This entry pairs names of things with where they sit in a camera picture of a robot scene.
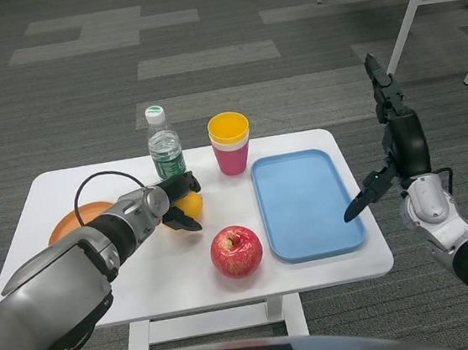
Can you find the white table base frame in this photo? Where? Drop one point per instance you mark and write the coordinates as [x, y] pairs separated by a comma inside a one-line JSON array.
[[217, 324]]

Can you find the pink plastic cup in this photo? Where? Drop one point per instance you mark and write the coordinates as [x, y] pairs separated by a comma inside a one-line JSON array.
[[232, 160]]

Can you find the yellow lemon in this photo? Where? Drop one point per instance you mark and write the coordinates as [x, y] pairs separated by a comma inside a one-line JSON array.
[[193, 205]]

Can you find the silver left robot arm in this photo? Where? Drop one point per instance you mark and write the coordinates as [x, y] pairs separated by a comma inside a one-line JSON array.
[[60, 279]]

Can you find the yellow plastic cup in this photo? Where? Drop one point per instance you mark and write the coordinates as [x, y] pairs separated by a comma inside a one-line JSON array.
[[228, 127]]

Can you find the orange plastic plate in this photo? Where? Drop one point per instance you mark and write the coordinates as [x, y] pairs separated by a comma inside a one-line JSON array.
[[64, 228]]

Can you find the clear water bottle green label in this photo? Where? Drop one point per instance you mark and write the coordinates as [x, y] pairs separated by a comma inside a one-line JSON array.
[[166, 149]]

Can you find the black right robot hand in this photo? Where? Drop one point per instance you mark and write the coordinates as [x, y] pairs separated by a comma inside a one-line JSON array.
[[410, 146]]

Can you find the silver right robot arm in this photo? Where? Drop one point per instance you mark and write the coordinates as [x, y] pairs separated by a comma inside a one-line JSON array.
[[437, 211]]

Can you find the blue plastic tray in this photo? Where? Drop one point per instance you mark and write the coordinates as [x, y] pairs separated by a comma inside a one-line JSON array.
[[305, 205]]

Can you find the red apple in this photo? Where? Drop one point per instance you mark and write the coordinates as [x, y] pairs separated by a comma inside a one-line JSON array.
[[236, 252]]

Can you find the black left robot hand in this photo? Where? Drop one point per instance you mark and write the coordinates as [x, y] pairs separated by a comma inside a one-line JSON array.
[[178, 185]]

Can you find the white plastic cup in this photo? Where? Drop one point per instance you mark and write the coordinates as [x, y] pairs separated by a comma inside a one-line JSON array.
[[230, 145]]

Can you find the white metal office table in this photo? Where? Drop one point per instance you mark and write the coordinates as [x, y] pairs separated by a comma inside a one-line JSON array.
[[413, 6]]

